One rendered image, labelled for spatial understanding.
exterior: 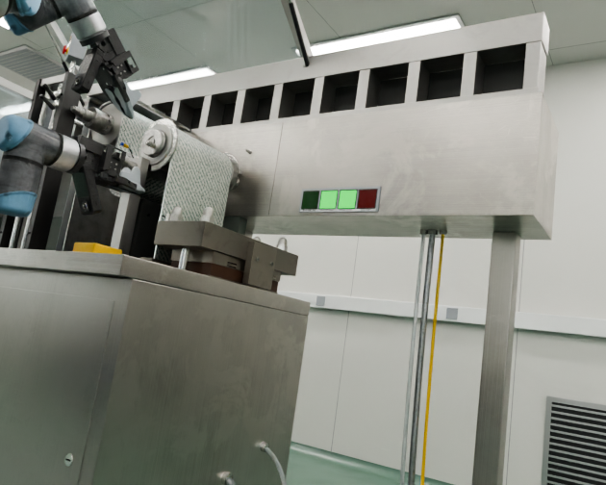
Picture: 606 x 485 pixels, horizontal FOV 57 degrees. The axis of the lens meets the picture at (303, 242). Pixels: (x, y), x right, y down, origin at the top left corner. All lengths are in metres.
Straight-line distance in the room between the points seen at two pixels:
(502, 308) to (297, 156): 0.71
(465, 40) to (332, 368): 2.97
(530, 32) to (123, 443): 1.29
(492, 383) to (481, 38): 0.87
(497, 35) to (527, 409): 2.56
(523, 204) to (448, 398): 2.56
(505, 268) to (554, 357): 2.18
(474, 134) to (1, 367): 1.21
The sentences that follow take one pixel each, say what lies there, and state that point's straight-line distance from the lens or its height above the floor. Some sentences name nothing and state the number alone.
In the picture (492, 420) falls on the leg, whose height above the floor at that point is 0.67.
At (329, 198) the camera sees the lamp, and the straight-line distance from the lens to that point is 1.55.
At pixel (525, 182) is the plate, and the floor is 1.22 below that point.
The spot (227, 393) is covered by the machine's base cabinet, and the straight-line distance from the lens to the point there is 1.32.
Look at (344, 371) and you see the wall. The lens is 4.08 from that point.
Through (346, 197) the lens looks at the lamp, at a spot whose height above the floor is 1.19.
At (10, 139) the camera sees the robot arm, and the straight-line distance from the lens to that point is 1.22.
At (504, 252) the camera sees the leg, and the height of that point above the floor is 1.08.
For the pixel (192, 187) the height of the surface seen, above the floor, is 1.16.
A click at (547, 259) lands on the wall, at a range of 3.73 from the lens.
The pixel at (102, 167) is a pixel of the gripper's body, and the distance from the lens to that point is 1.33.
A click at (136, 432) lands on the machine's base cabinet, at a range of 1.15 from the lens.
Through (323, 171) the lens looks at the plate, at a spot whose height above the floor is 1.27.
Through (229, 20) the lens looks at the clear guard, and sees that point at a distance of 1.95.
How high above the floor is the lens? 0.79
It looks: 10 degrees up
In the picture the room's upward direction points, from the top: 8 degrees clockwise
